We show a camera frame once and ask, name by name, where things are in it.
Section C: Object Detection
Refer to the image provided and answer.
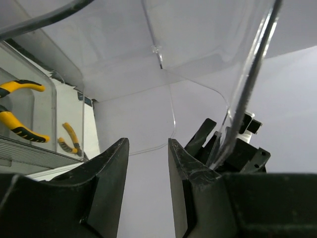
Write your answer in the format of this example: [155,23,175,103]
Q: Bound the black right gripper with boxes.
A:
[185,113,270,174]

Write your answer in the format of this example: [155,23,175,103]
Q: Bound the yellow long nose pliers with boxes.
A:
[57,122,85,157]

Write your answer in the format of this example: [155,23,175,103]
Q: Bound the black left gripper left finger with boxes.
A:
[0,138,129,238]

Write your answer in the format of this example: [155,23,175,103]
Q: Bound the clear plastic drawer organizer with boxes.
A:
[0,0,282,175]

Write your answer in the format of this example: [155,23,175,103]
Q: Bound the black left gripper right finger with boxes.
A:
[168,139,317,238]

